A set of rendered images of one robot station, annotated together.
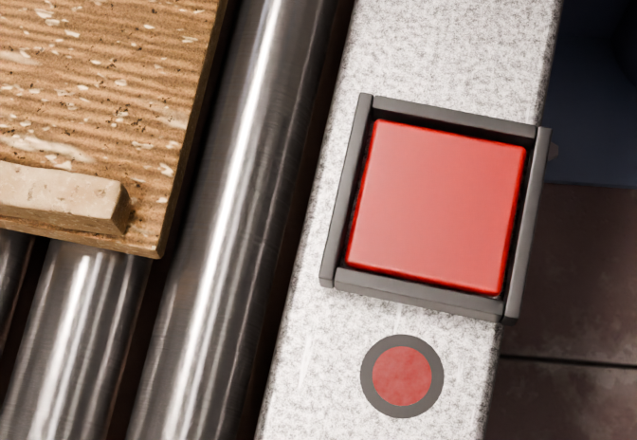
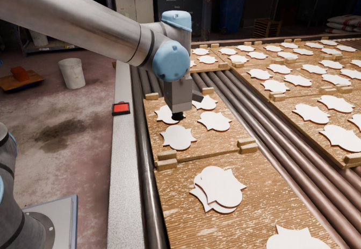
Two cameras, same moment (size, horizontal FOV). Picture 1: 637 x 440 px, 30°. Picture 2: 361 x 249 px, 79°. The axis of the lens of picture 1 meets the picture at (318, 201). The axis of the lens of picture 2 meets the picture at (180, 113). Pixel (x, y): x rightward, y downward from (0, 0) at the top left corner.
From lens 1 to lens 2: 0.98 m
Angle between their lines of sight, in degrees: 71
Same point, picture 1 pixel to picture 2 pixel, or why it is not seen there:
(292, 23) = (138, 115)
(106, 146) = (150, 102)
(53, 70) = (157, 104)
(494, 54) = (118, 119)
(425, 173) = (122, 108)
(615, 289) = not seen: outside the picture
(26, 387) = not seen: hidden behind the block
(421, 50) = (125, 118)
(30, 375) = not seen: hidden behind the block
